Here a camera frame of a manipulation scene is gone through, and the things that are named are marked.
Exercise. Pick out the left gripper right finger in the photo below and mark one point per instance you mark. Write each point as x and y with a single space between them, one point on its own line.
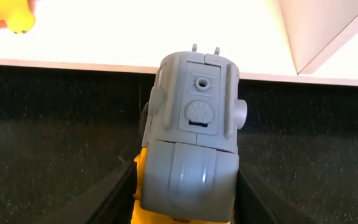
253 205

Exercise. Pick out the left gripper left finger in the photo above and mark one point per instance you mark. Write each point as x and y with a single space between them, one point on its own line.
110 202

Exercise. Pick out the grey and yellow toy truck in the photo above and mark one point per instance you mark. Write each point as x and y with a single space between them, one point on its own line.
194 155

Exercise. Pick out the orange rubber toy animal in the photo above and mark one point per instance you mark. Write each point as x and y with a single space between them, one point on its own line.
14 15

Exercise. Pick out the white shelf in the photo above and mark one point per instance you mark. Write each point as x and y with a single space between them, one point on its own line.
135 31

